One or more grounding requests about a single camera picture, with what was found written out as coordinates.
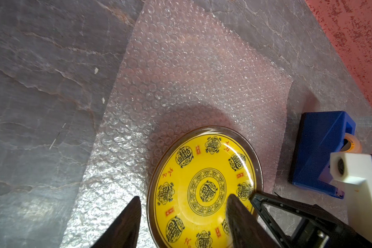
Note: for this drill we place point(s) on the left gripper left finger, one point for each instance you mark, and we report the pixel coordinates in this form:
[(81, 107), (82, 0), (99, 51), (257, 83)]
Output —
[(123, 232)]

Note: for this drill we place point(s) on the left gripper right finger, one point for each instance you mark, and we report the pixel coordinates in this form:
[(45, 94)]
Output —
[(246, 232)]

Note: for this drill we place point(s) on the yellow patterned dinner plate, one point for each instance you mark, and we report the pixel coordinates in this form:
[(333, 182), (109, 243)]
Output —
[(187, 196)]

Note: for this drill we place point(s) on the clear bubble wrap sheet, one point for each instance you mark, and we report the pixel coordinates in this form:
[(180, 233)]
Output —
[(182, 69)]

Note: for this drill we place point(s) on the blue tape dispenser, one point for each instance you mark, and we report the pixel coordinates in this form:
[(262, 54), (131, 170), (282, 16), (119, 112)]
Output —
[(320, 134)]

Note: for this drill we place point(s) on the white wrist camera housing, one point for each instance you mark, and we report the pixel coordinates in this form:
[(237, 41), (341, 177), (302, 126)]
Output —
[(354, 172)]

